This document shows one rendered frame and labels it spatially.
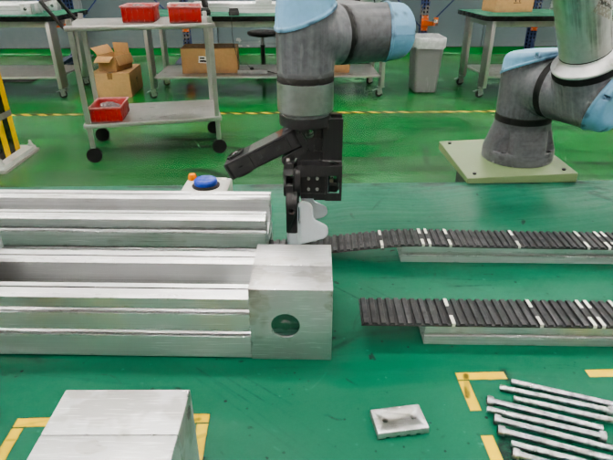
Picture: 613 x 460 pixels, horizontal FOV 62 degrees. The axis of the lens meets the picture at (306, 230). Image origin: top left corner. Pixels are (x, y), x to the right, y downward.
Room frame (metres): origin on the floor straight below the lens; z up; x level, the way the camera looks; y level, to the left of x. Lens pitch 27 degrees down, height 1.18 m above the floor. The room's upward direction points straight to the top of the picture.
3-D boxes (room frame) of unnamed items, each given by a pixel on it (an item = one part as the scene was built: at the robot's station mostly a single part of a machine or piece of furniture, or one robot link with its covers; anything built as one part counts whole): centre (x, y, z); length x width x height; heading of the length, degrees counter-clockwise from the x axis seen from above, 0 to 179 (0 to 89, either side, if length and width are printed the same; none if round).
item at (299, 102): (0.69, 0.00, 1.02); 0.08 x 0.08 x 0.05
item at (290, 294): (0.51, 0.02, 0.83); 0.12 x 0.09 x 0.10; 179
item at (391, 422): (0.36, -0.09, 0.78); 0.05 x 0.03 x 0.01; 98
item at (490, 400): (0.37, -0.23, 0.78); 0.11 x 0.01 x 0.01; 71
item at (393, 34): (0.75, -0.08, 1.10); 0.11 x 0.11 x 0.08; 28
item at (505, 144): (1.10, -0.47, 0.85); 0.15 x 0.15 x 0.10
